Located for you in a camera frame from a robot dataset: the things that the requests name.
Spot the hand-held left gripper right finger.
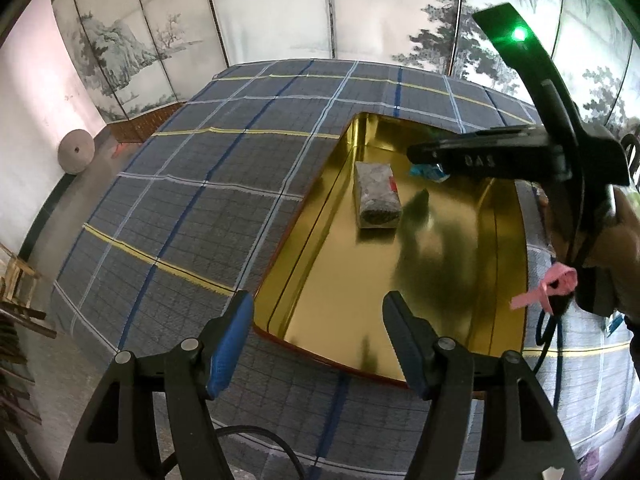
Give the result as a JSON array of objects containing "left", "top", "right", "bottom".
[{"left": 382, "top": 290, "right": 581, "bottom": 480}]

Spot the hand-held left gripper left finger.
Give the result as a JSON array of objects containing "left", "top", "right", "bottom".
[{"left": 59, "top": 290, "right": 256, "bottom": 480}]

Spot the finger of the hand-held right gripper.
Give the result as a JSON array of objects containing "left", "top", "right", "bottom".
[{"left": 407, "top": 127, "right": 556, "bottom": 182}]

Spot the teal snack packet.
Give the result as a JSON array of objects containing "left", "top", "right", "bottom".
[{"left": 407, "top": 162, "right": 451, "bottom": 182}]

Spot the red tin box gold inside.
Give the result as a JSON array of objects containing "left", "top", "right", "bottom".
[{"left": 252, "top": 112, "right": 538, "bottom": 391}]

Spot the person's right hand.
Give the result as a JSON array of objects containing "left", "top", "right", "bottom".
[{"left": 582, "top": 195, "right": 640, "bottom": 318}]

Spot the dark wooden chair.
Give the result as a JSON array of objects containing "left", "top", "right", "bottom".
[{"left": 620, "top": 130, "right": 640, "bottom": 186}]

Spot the grey clear snack packet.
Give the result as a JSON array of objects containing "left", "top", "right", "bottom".
[{"left": 352, "top": 161, "right": 403, "bottom": 231}]

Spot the pink ribbon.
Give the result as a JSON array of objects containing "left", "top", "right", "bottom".
[{"left": 510, "top": 265, "right": 578, "bottom": 311}]

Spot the blue plaid tablecloth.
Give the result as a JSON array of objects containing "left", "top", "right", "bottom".
[{"left": 50, "top": 59, "right": 640, "bottom": 480}]

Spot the wooden stool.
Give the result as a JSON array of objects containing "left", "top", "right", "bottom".
[{"left": 0, "top": 242, "right": 58, "bottom": 436}]

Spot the round stone disc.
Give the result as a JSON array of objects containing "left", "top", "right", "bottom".
[{"left": 57, "top": 129, "right": 96, "bottom": 176}]

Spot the landscape painted folding screen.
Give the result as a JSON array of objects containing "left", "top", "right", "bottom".
[{"left": 50, "top": 0, "right": 640, "bottom": 128}]

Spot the black cable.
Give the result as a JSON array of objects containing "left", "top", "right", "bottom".
[
  {"left": 532, "top": 305, "right": 568, "bottom": 411},
  {"left": 160, "top": 425, "right": 306, "bottom": 480}
]

